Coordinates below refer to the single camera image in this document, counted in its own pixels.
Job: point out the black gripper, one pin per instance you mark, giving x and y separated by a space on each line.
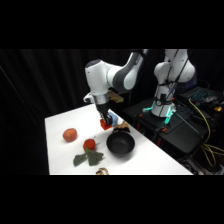
102 108

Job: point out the red cube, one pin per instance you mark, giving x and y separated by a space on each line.
104 124

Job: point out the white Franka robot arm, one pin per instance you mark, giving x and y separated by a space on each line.
96 76

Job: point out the black bowl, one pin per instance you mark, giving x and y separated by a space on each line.
120 144

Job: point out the tan cardboard piece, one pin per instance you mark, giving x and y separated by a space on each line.
116 96

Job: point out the red toy tomato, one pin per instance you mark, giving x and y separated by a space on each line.
89 144

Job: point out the green plush leaf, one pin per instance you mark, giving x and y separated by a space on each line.
91 157

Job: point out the brown round object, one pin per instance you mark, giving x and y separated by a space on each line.
102 171

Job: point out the black robot stand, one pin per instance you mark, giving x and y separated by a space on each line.
173 128

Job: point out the black curtain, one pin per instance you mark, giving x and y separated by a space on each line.
40 83

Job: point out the laptop with lit keyboard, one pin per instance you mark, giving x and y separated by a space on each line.
203 94

